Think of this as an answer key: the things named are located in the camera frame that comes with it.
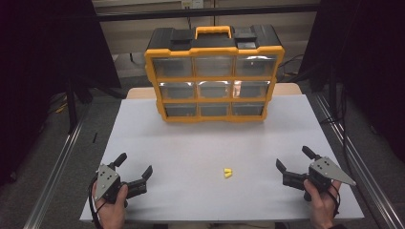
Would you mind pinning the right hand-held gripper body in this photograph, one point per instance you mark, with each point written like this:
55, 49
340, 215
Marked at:
321, 173

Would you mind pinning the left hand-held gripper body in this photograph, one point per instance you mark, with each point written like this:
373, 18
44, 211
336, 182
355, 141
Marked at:
108, 181

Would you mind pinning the clear plastic drawer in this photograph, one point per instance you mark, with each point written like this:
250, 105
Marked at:
248, 109

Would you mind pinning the yellow black organizer cabinet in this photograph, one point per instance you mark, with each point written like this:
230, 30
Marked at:
213, 41

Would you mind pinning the person's right hand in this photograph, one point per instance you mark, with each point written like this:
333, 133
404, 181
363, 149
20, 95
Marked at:
322, 206

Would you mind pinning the person's left hand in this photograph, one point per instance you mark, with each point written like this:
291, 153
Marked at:
111, 214

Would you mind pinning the small black floor item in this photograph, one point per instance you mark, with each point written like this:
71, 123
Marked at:
95, 137

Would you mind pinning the white table sheet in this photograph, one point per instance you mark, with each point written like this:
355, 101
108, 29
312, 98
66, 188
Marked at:
191, 152

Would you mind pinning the black metal stand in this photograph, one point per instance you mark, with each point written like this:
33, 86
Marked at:
71, 111

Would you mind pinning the set of clear cabinet drawers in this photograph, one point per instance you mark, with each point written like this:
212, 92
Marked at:
178, 90

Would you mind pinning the black curtain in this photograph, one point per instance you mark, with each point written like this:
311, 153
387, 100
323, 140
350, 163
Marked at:
38, 63
366, 47

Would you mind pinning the black horizontal bar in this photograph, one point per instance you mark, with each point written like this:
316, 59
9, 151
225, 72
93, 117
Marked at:
159, 15

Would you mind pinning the aluminium floor rail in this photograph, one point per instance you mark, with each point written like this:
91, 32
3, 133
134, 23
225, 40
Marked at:
54, 181
368, 178

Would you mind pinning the white wall socket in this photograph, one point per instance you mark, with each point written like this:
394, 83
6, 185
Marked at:
192, 4

